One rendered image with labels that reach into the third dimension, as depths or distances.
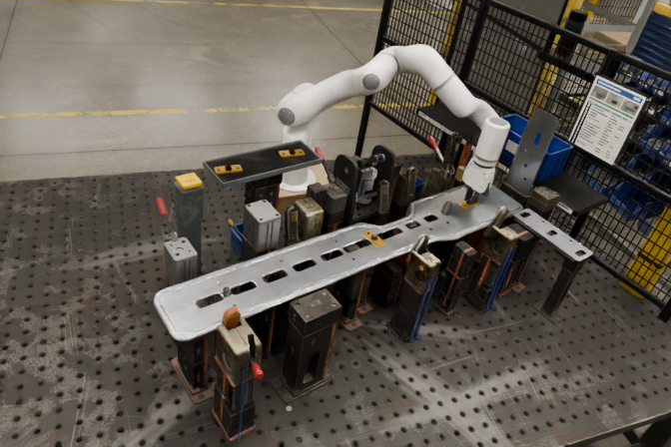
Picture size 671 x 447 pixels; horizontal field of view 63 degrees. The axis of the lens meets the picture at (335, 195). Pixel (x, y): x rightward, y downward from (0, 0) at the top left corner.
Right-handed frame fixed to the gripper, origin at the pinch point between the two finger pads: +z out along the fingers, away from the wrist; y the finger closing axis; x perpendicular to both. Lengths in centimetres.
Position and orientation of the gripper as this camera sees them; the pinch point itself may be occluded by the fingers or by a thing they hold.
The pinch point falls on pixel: (471, 197)
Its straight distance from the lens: 209.0
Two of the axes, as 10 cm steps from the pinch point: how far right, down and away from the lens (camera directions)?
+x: 8.0, -2.4, 5.5
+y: 5.8, 5.3, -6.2
